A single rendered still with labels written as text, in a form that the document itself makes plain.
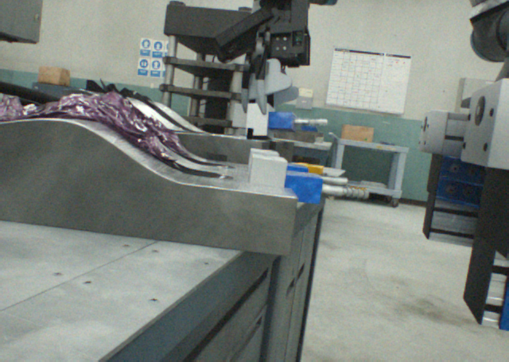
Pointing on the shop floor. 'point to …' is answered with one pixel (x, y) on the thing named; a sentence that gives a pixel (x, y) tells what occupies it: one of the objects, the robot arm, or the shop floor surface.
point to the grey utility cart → (389, 171)
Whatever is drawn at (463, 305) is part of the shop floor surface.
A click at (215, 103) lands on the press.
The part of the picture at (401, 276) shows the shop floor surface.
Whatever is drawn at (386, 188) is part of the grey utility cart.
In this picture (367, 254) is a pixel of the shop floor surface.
